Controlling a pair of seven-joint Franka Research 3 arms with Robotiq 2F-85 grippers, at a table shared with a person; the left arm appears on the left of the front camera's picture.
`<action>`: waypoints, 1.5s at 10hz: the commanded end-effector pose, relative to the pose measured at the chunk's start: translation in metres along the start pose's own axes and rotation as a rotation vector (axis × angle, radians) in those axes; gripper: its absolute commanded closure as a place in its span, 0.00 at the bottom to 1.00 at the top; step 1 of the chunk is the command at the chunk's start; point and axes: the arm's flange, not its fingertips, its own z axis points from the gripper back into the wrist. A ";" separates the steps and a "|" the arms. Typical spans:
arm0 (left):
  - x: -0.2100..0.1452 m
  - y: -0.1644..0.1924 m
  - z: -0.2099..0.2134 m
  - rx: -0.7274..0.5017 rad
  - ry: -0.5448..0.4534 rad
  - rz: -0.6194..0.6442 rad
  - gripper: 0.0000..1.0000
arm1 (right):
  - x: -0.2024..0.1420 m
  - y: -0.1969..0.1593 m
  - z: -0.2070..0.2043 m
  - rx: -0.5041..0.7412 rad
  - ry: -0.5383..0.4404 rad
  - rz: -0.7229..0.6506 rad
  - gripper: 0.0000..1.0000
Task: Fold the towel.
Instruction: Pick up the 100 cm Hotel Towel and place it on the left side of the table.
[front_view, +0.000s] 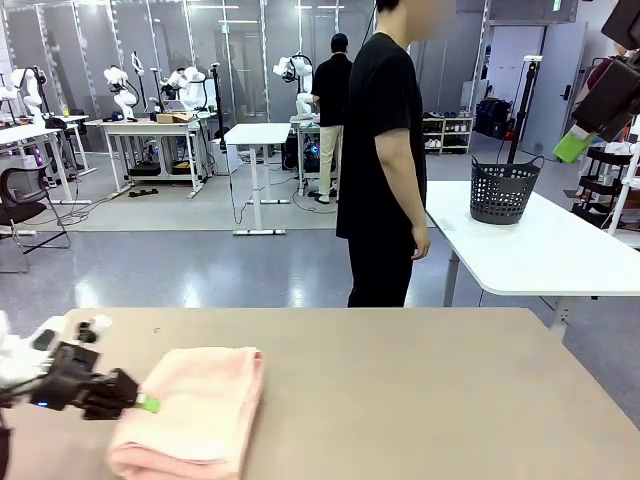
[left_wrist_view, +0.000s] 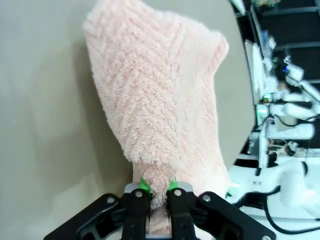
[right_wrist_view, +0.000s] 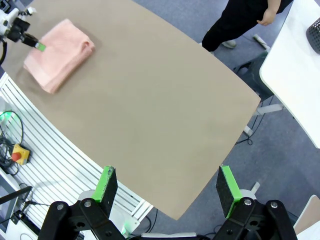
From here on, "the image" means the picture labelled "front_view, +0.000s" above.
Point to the white desk with computer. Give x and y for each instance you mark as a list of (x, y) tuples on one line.
[(305, 150)]

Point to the black office chair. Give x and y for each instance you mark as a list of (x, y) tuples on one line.
[(20, 210)]

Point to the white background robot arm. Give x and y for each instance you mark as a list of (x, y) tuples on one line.
[(122, 92), (190, 87), (25, 95), (300, 80)]

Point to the cardboard box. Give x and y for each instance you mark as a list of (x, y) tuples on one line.
[(172, 118)]

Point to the white shoe rack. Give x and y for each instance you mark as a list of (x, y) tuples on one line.
[(447, 132)]

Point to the black power strip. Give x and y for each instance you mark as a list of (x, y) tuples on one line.
[(145, 192)]

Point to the white desk with cardboard box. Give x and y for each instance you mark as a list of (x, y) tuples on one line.
[(150, 127)]

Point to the black perforated plastic basket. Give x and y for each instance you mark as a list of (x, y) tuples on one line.
[(502, 192)]

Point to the white desk with clutter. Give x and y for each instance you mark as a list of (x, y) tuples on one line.
[(45, 131)]

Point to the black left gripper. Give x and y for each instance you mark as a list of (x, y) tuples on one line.
[(67, 375)]

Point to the pink towel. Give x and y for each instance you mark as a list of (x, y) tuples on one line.
[(200, 400)]

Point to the large white table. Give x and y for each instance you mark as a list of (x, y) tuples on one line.
[(540, 250)]

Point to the empty white standing desk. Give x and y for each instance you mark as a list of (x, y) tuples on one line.
[(257, 135)]

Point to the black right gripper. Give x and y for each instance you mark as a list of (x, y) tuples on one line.
[(610, 100)]

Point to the person's right forearm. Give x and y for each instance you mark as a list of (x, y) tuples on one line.
[(402, 180)]

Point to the person in beige trousers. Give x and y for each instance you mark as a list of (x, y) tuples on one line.
[(331, 100)]

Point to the black bags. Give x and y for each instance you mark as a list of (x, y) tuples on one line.
[(492, 117)]

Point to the person in black t-shirt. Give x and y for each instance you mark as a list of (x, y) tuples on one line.
[(385, 150)]

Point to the black utility cart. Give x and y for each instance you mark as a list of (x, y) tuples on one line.
[(605, 180)]

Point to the black stand with white top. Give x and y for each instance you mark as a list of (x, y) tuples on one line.
[(524, 110)]

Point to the person's right hand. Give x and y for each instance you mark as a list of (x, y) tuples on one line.
[(421, 242)]

